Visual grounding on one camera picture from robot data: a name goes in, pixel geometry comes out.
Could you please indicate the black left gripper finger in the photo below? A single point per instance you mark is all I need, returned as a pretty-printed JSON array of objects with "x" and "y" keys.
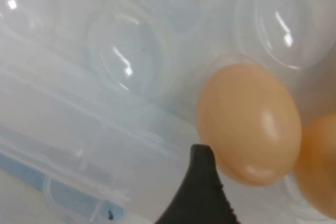
[{"x": 199, "y": 197}]

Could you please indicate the tan plastic egg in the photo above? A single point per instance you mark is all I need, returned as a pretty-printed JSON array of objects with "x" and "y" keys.
[
  {"x": 321, "y": 166},
  {"x": 249, "y": 124}
]

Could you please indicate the clear plastic egg box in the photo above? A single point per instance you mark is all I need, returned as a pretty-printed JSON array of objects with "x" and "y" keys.
[{"x": 131, "y": 51}]

